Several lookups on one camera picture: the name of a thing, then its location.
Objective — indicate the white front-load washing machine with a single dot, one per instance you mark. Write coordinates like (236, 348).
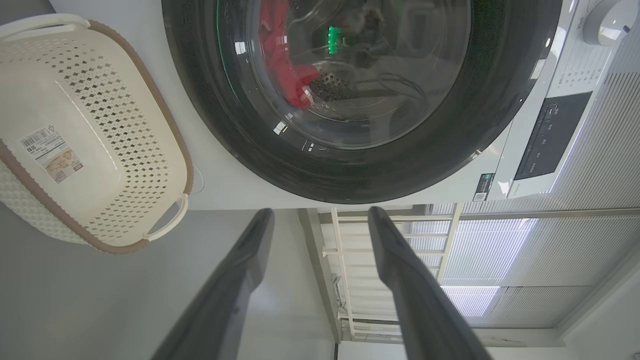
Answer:
(225, 175)

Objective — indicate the white metal railing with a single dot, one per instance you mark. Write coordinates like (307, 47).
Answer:
(350, 218)

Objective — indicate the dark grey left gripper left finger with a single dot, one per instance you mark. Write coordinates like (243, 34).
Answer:
(225, 300)

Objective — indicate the black washer display panel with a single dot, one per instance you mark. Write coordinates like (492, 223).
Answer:
(552, 135)

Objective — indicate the red cloth garment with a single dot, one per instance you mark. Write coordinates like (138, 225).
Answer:
(285, 70)

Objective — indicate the cream perforated laundry basket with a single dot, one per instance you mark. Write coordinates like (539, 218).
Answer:
(75, 100)

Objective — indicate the round black glass washer door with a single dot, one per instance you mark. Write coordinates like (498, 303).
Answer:
(225, 100)

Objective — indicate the black QR code sticker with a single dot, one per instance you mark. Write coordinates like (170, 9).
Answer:
(483, 187)

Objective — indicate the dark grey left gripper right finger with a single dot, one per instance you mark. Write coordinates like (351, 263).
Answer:
(420, 300)

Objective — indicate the silver washing machine control dial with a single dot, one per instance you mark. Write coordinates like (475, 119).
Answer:
(607, 20)

